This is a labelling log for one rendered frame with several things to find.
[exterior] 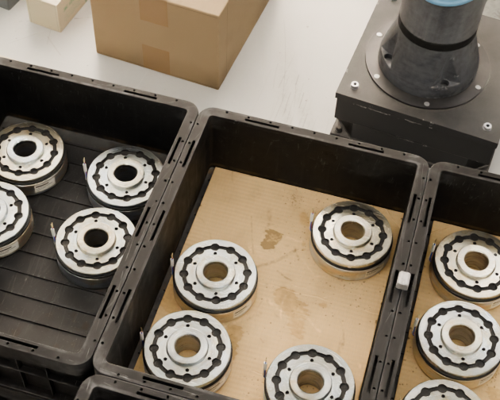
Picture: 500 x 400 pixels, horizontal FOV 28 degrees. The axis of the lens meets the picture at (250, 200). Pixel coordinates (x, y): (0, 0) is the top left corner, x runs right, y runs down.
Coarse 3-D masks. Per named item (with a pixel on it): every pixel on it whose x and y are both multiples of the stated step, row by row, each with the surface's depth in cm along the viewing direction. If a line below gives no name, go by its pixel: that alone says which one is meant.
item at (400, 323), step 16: (432, 176) 122; (464, 176) 123; (480, 176) 123; (496, 176) 123; (432, 192) 121; (432, 208) 119; (416, 240) 116; (416, 256) 115; (416, 272) 114; (400, 304) 111; (400, 320) 110; (400, 336) 109; (400, 352) 107; (384, 368) 106; (384, 384) 105
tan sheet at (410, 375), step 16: (448, 224) 130; (432, 240) 129; (432, 256) 127; (432, 288) 124; (416, 304) 123; (432, 304) 123; (496, 320) 122; (416, 368) 117; (400, 384) 116; (416, 384) 116; (496, 384) 116
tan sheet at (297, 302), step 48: (240, 192) 133; (288, 192) 133; (192, 240) 128; (240, 240) 128; (288, 240) 128; (288, 288) 124; (336, 288) 124; (384, 288) 124; (240, 336) 119; (288, 336) 120; (336, 336) 120; (240, 384) 115
